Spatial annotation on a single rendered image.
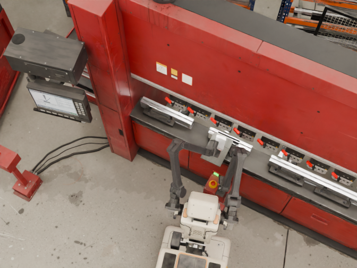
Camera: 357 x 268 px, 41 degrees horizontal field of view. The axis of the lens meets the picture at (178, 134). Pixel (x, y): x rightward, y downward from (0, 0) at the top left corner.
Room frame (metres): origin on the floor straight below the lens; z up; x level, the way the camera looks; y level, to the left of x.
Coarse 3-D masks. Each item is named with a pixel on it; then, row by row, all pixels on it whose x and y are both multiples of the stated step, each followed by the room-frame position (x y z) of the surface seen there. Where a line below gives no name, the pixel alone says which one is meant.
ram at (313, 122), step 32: (128, 32) 2.10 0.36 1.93; (160, 32) 1.98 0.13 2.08; (192, 64) 1.88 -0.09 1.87; (224, 64) 1.77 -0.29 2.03; (192, 96) 1.87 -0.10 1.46; (224, 96) 1.76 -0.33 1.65; (256, 96) 1.66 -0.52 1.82; (288, 96) 1.57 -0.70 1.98; (320, 96) 1.49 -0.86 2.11; (256, 128) 1.63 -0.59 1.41; (288, 128) 1.53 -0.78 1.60; (320, 128) 1.45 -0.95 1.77; (352, 128) 1.37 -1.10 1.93; (320, 160) 1.39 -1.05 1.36; (352, 160) 1.31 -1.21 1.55
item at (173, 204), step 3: (171, 198) 1.12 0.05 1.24; (177, 198) 1.13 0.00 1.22; (171, 201) 1.11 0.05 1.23; (174, 201) 1.10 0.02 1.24; (177, 201) 1.11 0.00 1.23; (168, 204) 1.09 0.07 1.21; (171, 204) 1.08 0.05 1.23; (174, 204) 1.08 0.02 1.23; (177, 204) 1.09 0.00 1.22; (165, 207) 1.06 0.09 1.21; (168, 207) 1.06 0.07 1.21; (171, 207) 1.06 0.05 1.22; (174, 207) 1.06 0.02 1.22; (177, 207) 1.07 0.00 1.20; (177, 210) 1.04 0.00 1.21
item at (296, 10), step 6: (336, 6) 3.38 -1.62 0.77; (300, 12) 3.34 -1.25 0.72; (306, 12) 3.33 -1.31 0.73; (312, 12) 3.30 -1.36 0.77; (318, 12) 3.33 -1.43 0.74; (330, 12) 3.34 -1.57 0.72; (348, 12) 3.31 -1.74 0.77; (354, 12) 3.30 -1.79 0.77; (312, 18) 3.26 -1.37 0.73; (318, 18) 3.25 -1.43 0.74; (336, 18) 3.22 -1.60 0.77; (342, 18) 3.23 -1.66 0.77; (348, 18) 3.26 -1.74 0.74; (342, 24) 3.19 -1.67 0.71; (348, 24) 3.18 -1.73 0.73
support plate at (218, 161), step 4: (212, 136) 1.76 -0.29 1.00; (228, 140) 1.72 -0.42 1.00; (232, 140) 1.72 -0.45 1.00; (208, 144) 1.68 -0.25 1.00; (228, 144) 1.68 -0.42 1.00; (224, 148) 1.64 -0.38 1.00; (220, 152) 1.61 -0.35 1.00; (224, 152) 1.61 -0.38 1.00; (204, 156) 1.57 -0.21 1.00; (212, 156) 1.57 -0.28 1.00; (220, 156) 1.57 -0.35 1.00; (224, 156) 1.57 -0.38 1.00; (208, 160) 1.54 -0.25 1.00; (212, 160) 1.54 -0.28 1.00; (216, 160) 1.54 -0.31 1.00; (220, 160) 1.54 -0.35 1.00; (216, 164) 1.50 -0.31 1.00; (220, 164) 1.50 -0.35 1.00
